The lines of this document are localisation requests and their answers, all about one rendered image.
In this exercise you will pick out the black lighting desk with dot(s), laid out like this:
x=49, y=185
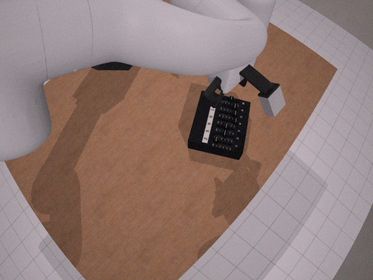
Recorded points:
x=220, y=132

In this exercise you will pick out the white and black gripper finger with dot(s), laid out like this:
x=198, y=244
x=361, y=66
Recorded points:
x=243, y=82
x=214, y=99

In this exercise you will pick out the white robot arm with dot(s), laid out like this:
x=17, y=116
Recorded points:
x=44, y=39

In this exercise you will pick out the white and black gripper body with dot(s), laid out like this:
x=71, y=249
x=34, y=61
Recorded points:
x=230, y=78

